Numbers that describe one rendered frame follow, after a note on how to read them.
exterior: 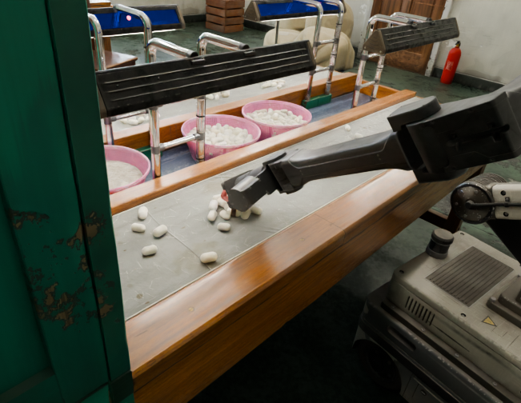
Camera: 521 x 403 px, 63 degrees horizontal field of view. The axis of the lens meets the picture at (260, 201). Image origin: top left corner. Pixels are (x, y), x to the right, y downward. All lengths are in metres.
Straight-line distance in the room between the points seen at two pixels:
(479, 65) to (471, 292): 4.49
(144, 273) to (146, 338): 0.19
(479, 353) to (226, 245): 0.78
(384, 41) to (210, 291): 1.01
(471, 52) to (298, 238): 4.96
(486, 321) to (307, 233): 0.62
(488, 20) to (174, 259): 5.13
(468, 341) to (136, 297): 0.93
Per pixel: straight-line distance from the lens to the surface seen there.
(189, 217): 1.05
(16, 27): 0.37
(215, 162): 1.25
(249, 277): 0.85
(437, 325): 1.41
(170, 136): 1.51
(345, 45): 4.37
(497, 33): 5.68
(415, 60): 5.93
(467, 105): 0.57
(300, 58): 1.15
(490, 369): 1.40
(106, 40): 3.98
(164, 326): 0.77
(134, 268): 0.92
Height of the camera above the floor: 1.34
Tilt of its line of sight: 32 degrees down
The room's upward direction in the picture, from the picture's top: 6 degrees clockwise
